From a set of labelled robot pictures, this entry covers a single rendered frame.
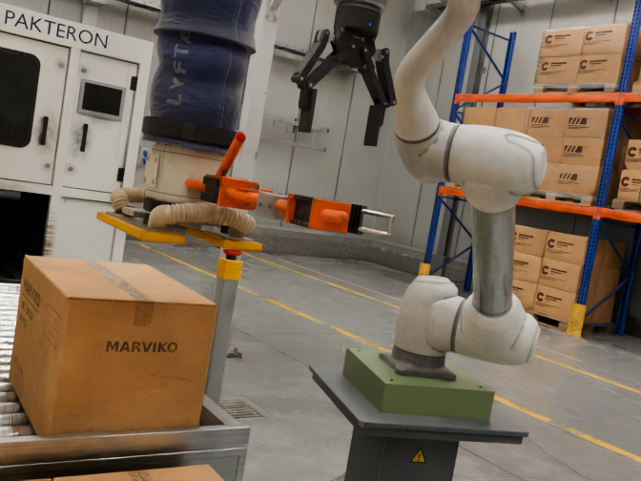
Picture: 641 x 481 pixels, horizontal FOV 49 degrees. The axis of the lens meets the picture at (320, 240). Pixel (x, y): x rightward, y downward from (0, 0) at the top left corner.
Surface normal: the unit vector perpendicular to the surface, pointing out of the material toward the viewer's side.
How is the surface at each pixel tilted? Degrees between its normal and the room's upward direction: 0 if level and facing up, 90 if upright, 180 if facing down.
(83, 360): 90
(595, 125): 90
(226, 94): 76
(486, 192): 139
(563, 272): 88
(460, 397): 90
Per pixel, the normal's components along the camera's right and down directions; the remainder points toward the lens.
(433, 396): 0.28, 0.12
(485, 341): -0.44, 0.64
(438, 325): -0.39, 0.07
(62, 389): 0.53, 0.15
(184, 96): -0.07, -0.13
